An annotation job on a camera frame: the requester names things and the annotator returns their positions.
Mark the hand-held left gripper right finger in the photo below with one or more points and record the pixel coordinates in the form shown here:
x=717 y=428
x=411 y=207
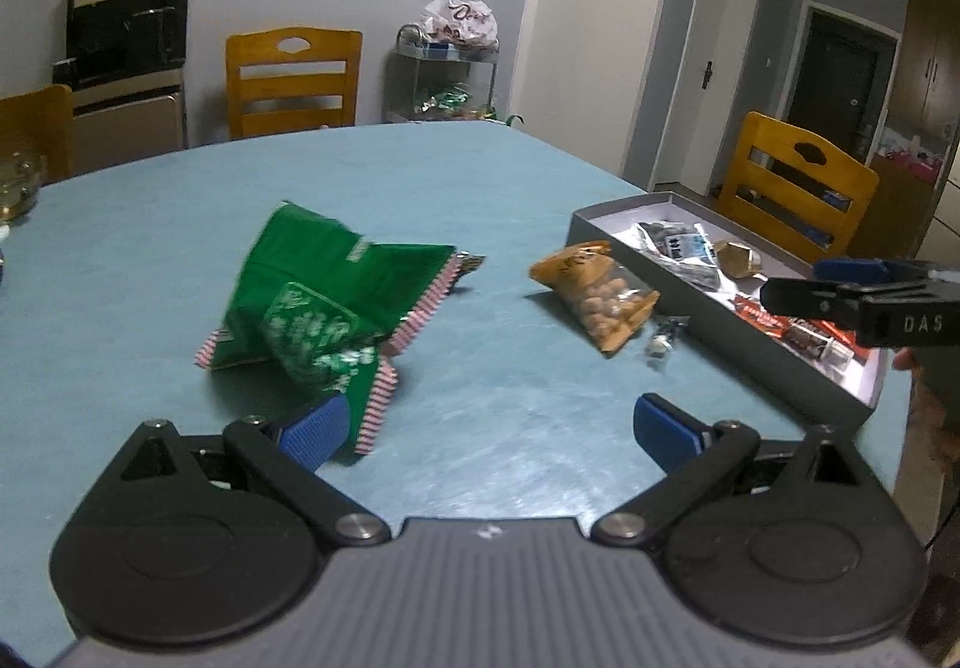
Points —
x=664 y=428

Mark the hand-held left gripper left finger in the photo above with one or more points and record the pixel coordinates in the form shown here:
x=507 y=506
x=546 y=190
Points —
x=315 y=428

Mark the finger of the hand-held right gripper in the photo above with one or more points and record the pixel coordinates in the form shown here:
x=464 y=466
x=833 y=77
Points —
x=825 y=304
x=855 y=269

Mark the orange snack packet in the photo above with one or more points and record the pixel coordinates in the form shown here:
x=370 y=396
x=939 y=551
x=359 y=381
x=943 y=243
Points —
x=757 y=315

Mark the grey cardboard box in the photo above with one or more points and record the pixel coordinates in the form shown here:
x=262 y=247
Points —
x=750 y=368

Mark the green snack bag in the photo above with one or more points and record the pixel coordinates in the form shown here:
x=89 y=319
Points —
x=322 y=270

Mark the person's right hand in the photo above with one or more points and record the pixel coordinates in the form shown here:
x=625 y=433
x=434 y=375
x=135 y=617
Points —
x=934 y=383

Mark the small clear candy packet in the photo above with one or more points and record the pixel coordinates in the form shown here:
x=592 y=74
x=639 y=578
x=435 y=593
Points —
x=660 y=342

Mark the gold wrapped candy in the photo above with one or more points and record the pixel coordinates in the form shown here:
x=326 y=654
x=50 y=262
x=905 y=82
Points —
x=739 y=259

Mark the wooden chair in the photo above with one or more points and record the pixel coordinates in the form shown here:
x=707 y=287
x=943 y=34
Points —
x=37 y=128
x=292 y=105
x=795 y=188

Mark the clear orange peanut bag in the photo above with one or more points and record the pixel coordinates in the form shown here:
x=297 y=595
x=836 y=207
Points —
x=600 y=297

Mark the clear seed packet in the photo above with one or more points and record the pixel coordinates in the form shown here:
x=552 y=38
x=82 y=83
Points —
x=682 y=252

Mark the dark door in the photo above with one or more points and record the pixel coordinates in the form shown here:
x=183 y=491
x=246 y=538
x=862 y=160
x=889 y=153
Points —
x=832 y=83

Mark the brown wooden cabinet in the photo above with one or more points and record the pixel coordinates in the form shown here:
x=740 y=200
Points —
x=934 y=60

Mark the white door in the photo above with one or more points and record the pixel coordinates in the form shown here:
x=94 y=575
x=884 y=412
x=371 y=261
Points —
x=712 y=38

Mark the pile of wrapped candies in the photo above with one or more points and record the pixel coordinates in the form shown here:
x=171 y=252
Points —
x=450 y=101

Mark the metal rack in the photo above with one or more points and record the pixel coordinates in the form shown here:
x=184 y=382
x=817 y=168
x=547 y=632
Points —
x=405 y=83

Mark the glass ashtray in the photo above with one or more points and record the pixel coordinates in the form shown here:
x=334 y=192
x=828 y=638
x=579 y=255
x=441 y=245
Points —
x=19 y=188

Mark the black and beige water dispenser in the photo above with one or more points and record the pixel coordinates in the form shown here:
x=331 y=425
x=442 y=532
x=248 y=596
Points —
x=127 y=38

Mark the white plastic bag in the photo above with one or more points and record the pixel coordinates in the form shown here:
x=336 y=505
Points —
x=457 y=19

